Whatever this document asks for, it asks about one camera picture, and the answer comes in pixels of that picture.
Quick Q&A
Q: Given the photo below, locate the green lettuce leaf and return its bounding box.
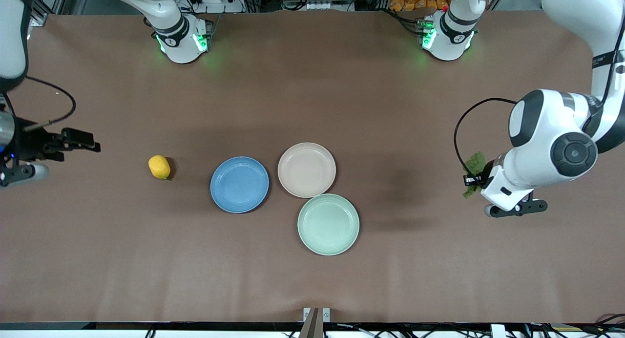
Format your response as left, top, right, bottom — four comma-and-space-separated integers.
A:
462, 151, 487, 199

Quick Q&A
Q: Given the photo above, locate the yellow lemon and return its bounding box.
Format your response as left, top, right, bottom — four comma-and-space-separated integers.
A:
148, 155, 171, 180

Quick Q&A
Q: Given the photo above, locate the pale green plate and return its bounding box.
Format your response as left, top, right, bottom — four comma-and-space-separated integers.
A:
297, 193, 360, 256

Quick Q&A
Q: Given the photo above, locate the blue plate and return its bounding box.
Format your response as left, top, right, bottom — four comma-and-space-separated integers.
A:
210, 156, 270, 214

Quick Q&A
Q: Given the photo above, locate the beige plate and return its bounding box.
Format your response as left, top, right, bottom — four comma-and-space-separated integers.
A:
277, 142, 336, 198

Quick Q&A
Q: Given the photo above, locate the white power strip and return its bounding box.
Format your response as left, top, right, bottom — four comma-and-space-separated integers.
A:
193, 0, 245, 14

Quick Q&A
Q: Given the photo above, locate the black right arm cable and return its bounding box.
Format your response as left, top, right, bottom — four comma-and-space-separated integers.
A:
2, 76, 77, 132

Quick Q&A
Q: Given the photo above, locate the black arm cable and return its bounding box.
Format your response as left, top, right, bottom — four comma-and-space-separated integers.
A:
2, 76, 77, 132
454, 16, 625, 176

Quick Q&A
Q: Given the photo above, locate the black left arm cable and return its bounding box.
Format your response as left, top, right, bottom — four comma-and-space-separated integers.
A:
454, 16, 625, 176

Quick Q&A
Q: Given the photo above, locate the black table edge rail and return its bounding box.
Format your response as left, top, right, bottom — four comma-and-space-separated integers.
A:
0, 321, 625, 332

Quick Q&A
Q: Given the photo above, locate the metal table edge bracket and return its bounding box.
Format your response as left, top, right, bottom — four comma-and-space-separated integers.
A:
303, 307, 331, 338

